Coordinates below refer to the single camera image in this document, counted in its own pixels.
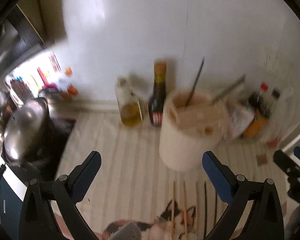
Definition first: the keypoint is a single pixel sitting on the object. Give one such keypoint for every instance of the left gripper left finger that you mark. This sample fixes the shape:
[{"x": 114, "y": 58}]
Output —
[{"x": 37, "y": 220}]

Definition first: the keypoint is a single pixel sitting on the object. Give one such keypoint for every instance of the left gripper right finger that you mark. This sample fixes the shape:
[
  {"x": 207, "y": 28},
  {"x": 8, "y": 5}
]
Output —
[{"x": 265, "y": 219}]

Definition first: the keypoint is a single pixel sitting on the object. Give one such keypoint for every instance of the light wooden chopstick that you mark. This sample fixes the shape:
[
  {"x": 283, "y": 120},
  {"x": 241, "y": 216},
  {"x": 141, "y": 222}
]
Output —
[
  {"x": 197, "y": 210},
  {"x": 185, "y": 211},
  {"x": 173, "y": 212}
]

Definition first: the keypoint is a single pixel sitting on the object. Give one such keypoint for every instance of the small brown square tag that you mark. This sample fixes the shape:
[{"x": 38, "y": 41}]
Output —
[{"x": 261, "y": 159}]

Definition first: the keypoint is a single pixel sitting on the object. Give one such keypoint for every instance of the clear plastic bag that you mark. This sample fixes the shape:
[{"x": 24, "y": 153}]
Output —
[{"x": 281, "y": 118}]

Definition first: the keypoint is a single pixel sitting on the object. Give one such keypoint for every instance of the white seasoning packet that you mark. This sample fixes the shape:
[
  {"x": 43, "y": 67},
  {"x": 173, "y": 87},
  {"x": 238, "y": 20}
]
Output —
[{"x": 240, "y": 117}]

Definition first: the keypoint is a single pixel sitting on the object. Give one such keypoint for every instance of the black cap sauce bottle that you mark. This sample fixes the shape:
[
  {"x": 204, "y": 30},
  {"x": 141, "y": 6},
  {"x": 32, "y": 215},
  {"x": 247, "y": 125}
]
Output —
[{"x": 270, "y": 104}]

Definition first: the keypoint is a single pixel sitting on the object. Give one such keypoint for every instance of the red cap sauce bottle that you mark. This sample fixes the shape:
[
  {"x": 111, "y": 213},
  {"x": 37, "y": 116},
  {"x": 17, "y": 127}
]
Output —
[{"x": 257, "y": 102}]

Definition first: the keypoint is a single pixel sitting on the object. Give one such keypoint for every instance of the steel wok with lid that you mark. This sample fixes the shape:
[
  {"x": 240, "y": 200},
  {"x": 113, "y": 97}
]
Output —
[{"x": 27, "y": 131}]

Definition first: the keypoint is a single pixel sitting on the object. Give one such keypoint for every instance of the striped cat pattern mat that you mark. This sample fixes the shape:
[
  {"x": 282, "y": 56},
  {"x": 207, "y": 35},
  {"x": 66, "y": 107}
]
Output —
[{"x": 132, "y": 183}]

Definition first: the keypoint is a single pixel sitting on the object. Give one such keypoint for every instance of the brown chopstick in holder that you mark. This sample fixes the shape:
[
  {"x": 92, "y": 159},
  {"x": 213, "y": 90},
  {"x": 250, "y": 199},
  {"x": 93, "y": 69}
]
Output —
[{"x": 228, "y": 90}]

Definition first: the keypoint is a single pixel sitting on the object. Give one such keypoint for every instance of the white cylindrical utensil holder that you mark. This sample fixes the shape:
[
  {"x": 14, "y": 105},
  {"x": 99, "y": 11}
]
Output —
[{"x": 189, "y": 131}]

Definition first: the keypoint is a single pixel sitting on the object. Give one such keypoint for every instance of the dark chopstick in holder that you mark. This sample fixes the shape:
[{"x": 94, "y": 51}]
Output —
[{"x": 189, "y": 98}]

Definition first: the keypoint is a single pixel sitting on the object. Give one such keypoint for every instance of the dark soy sauce bottle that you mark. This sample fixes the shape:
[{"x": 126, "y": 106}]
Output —
[{"x": 157, "y": 100}]

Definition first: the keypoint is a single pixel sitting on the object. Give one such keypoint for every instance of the glass oil dispenser bottle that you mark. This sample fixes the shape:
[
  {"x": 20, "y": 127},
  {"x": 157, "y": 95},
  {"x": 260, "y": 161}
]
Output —
[{"x": 131, "y": 107}]

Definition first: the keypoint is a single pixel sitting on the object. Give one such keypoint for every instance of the black range hood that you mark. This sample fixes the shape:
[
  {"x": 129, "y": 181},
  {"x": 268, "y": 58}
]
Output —
[{"x": 19, "y": 41}]

